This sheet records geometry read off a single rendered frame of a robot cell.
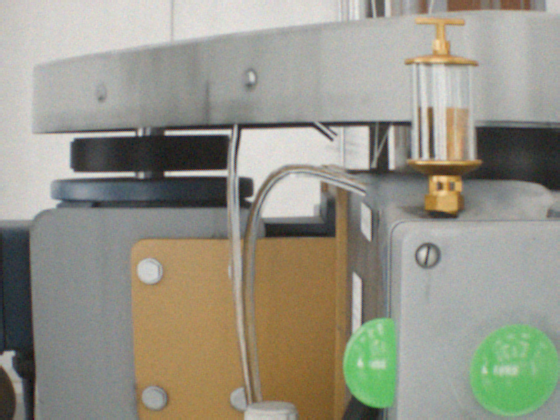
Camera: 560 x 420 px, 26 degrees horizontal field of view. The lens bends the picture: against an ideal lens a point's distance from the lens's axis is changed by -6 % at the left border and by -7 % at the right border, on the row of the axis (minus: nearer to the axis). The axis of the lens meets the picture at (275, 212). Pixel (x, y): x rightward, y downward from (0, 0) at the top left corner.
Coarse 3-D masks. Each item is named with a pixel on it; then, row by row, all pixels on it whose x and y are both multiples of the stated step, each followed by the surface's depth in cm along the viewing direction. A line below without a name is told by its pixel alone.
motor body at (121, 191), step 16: (128, 176) 96; (176, 176) 95; (192, 176) 95; (208, 176) 95; (224, 176) 95; (240, 176) 95; (64, 192) 87; (80, 192) 86; (96, 192) 85; (112, 192) 85; (128, 192) 85; (144, 192) 85; (160, 192) 85; (176, 192) 85; (192, 192) 85; (208, 192) 86; (224, 192) 87; (240, 192) 88
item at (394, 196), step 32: (352, 192) 62; (384, 192) 48; (416, 192) 48; (480, 192) 48; (512, 192) 48; (544, 192) 48; (352, 224) 62; (384, 224) 46; (352, 256) 62; (384, 256) 45; (352, 288) 62; (384, 288) 45
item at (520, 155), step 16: (480, 144) 55; (496, 144) 55; (512, 144) 54; (528, 144) 54; (544, 144) 54; (496, 160) 55; (512, 160) 54; (528, 160) 54; (544, 160) 54; (464, 176) 56; (480, 176) 55; (496, 176) 55; (512, 176) 54; (528, 176) 54; (544, 176) 54
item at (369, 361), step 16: (384, 320) 40; (352, 336) 41; (368, 336) 40; (384, 336) 40; (352, 352) 40; (368, 352) 39; (384, 352) 39; (352, 368) 40; (368, 368) 39; (384, 368) 39; (352, 384) 40; (368, 384) 39; (384, 384) 39; (368, 400) 40; (384, 400) 40
